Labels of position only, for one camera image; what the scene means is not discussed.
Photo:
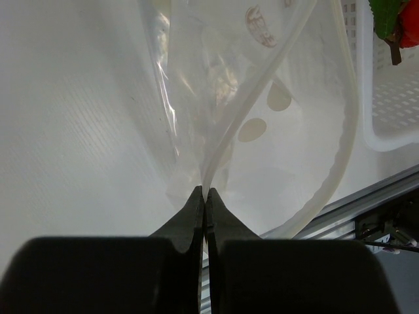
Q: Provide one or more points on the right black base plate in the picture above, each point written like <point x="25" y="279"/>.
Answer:
<point x="392" y="227"/>

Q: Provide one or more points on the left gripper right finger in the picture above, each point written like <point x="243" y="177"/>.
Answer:
<point x="253" y="275"/>

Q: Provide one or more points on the aluminium rail beam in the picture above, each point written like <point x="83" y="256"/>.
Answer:
<point x="337" y="221"/>

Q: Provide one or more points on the red fruit bunch with leaves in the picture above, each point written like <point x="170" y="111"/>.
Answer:
<point x="396" y="23"/>

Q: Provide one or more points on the clear zip top bag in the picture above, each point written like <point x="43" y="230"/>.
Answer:
<point x="261" y="104"/>

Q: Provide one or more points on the white perforated plastic basket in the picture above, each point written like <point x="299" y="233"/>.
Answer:
<point x="388" y="94"/>

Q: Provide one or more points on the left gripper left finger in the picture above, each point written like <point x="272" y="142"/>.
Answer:
<point x="160" y="273"/>

